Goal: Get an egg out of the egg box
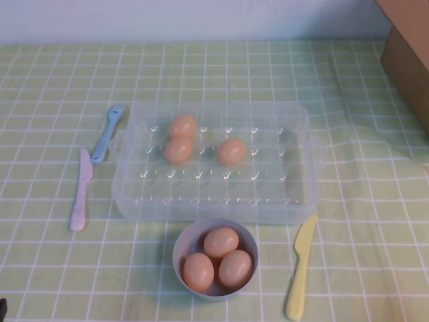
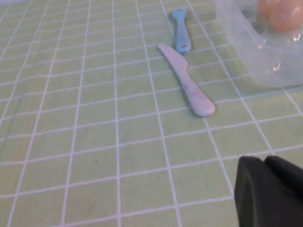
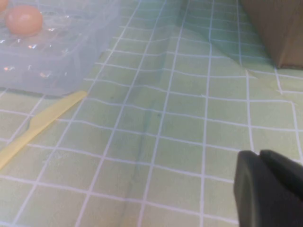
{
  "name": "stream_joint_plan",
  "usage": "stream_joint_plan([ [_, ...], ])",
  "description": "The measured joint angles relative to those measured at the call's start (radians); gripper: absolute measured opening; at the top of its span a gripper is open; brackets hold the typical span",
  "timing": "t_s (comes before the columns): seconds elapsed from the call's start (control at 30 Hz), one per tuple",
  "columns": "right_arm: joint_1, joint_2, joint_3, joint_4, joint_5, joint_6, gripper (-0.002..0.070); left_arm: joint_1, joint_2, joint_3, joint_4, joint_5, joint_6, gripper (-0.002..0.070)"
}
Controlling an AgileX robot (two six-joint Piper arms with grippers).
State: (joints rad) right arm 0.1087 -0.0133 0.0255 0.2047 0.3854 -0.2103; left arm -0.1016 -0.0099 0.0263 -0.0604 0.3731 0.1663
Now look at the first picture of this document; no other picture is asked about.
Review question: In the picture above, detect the yellow plastic knife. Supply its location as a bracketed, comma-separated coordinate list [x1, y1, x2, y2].
[286, 213, 318, 321]

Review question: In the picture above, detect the brown cardboard box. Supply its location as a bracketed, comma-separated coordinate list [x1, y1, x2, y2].
[374, 0, 429, 135]

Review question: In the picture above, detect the green white checked tablecloth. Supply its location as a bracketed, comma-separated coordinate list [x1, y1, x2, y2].
[0, 40, 429, 322]

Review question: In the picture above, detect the clear plastic egg box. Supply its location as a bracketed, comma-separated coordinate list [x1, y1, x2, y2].
[109, 100, 326, 225]

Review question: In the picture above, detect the pink plastic knife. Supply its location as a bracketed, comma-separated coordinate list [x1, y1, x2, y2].
[69, 148, 94, 232]

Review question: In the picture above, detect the brown egg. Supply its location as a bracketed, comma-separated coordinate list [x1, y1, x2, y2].
[217, 138, 247, 166]
[203, 227, 239, 258]
[169, 115, 196, 138]
[219, 250, 253, 289]
[164, 136, 194, 165]
[182, 252, 215, 291]

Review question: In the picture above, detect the pale blue round bowl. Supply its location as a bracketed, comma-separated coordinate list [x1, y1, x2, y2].
[172, 217, 260, 297]

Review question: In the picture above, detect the blue plastic fork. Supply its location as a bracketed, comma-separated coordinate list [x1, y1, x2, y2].
[90, 103, 127, 164]

